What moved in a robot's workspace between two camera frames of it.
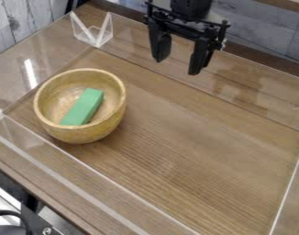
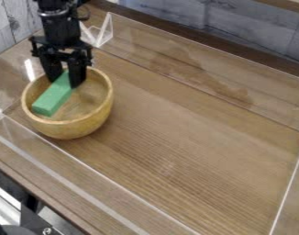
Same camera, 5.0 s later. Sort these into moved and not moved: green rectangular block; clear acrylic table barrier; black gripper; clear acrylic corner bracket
Moved: black gripper; green rectangular block
Not moved: clear acrylic table barrier; clear acrylic corner bracket
